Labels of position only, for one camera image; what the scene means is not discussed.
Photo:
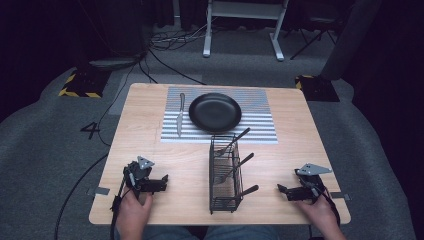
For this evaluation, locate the person's right hand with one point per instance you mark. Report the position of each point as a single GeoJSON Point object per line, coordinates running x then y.
{"type": "Point", "coordinates": [316, 213]}

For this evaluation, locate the person's left hand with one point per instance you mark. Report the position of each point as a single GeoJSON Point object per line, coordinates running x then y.
{"type": "Point", "coordinates": [133, 213]}

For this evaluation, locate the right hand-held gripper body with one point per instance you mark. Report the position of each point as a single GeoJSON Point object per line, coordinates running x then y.
{"type": "Point", "coordinates": [310, 181]}

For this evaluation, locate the black tripod stand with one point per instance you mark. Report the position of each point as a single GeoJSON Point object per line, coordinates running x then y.
{"type": "Point", "coordinates": [313, 38]}

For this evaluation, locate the grey slanted column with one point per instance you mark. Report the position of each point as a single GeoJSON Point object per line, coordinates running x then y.
{"type": "Point", "coordinates": [350, 40]}

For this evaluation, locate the grey striped placemat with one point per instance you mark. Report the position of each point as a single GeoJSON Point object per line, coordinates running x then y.
{"type": "Point", "coordinates": [260, 123]}

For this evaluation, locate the silver table knife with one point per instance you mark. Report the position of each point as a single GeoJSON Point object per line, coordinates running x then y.
{"type": "Point", "coordinates": [180, 115]}

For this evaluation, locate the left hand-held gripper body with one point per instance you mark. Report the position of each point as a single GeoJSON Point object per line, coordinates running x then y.
{"type": "Point", "coordinates": [139, 173]}

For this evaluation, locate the black yellow-striped floor plate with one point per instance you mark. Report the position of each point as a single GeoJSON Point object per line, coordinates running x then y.
{"type": "Point", "coordinates": [83, 83]}
{"type": "Point", "coordinates": [318, 88]}

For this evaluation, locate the black round plate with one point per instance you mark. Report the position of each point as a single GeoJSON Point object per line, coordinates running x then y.
{"type": "Point", "coordinates": [215, 111]}

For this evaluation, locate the grey tape strip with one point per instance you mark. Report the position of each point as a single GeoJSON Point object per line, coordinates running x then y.
{"type": "Point", "coordinates": [341, 196]}
{"type": "Point", "coordinates": [100, 191]}

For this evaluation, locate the white metal table frame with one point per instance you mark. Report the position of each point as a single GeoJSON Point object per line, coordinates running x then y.
{"type": "Point", "coordinates": [245, 10]}

